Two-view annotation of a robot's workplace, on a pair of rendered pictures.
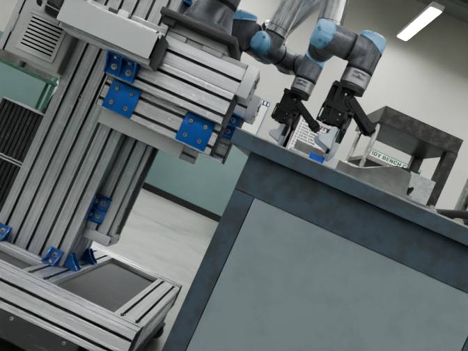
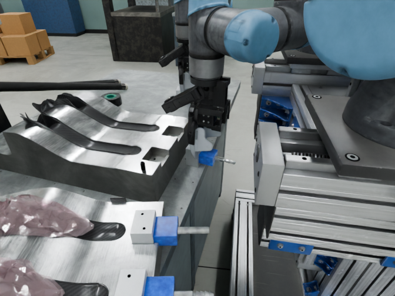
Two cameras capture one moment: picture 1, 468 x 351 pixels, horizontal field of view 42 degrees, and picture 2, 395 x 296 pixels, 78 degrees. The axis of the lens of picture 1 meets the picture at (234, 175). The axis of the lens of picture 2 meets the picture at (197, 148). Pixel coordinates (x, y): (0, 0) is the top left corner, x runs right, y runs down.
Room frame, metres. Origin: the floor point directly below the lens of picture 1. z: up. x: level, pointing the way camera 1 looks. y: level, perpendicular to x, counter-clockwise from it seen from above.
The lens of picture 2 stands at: (2.58, -0.05, 1.22)
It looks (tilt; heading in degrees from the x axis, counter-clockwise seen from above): 35 degrees down; 186
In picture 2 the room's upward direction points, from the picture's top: straight up
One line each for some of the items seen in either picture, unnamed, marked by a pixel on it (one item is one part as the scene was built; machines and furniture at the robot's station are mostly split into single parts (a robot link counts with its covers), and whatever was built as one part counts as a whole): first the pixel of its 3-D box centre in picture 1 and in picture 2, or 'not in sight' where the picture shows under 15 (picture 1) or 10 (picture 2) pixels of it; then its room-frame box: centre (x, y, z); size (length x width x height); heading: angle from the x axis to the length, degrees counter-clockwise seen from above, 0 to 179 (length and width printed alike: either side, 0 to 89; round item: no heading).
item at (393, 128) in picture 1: (372, 209); not in sight; (6.93, -1.60, 1.03); 1.54 x 0.94 x 2.06; 0
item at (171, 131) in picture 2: not in sight; (173, 137); (2.04, -0.18, 0.87); 0.05 x 0.05 x 0.04; 80
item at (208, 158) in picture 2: not in sight; (211, 157); (2.06, -0.07, 0.83); 0.13 x 0.05 x 0.05; 74
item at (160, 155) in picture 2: not in sight; (156, 160); (2.14, -0.20, 0.87); 0.05 x 0.05 x 0.04; 80
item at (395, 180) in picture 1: (364, 180); (90, 134); (2.04, -0.41, 0.87); 0.50 x 0.26 x 0.14; 80
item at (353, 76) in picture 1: (355, 80); (186, 31); (1.64, -0.19, 1.07); 0.08 x 0.08 x 0.05
